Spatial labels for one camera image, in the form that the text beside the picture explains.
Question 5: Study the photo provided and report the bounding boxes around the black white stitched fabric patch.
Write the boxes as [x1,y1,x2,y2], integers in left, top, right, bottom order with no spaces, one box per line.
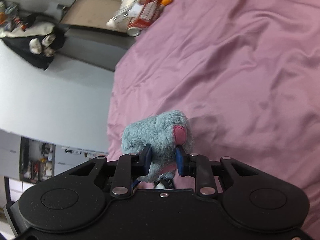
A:
[153,178,175,190]

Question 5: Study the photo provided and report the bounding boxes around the pink bed sheet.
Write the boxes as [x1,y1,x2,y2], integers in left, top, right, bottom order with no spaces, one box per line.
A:
[107,0,319,239]

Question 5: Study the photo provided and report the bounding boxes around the grey pink fluffy plush toy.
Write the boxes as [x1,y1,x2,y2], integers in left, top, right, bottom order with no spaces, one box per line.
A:
[121,110,194,183]

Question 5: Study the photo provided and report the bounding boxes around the flat cardboard sheet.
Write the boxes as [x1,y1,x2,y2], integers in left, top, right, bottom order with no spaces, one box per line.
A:
[60,0,127,36]

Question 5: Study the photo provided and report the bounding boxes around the open kitchen shelf cabinet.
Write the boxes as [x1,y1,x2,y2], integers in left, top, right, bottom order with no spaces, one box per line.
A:
[19,137,56,184]

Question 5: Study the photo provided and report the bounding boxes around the clear plastic bottle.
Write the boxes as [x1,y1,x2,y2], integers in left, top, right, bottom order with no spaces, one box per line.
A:
[106,4,132,30]

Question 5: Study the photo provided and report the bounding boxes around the white paper cup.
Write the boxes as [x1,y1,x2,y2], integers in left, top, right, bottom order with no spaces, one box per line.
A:
[126,27,141,37]

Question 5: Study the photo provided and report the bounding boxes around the red plastic basket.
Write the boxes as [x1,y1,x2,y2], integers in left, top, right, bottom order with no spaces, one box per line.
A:
[127,0,162,31]

